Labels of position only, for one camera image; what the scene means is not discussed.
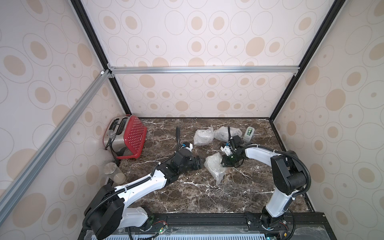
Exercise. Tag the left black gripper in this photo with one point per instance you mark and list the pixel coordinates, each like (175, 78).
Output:
(197, 162)

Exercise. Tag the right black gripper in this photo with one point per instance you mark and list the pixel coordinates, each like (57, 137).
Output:
(227, 160)

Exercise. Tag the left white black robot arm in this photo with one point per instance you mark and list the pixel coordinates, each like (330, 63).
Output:
(110, 208)

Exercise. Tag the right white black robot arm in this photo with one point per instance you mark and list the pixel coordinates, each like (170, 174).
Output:
(290, 175)

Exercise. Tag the white green small device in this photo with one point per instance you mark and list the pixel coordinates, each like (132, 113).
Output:
(248, 134)

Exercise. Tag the red silver toaster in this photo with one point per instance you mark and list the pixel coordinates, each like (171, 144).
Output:
(125, 137)

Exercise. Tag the upper glass jar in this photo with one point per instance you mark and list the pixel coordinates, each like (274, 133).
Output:
(114, 173)

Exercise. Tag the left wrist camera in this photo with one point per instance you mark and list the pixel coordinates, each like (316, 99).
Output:
(184, 150)

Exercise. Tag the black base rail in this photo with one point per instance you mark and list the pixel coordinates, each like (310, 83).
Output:
(296, 226)

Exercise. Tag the horizontal aluminium frame bar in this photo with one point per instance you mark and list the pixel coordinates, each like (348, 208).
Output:
(205, 70)

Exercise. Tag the diagonal aluminium frame bar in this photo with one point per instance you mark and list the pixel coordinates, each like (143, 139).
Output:
(29, 173)

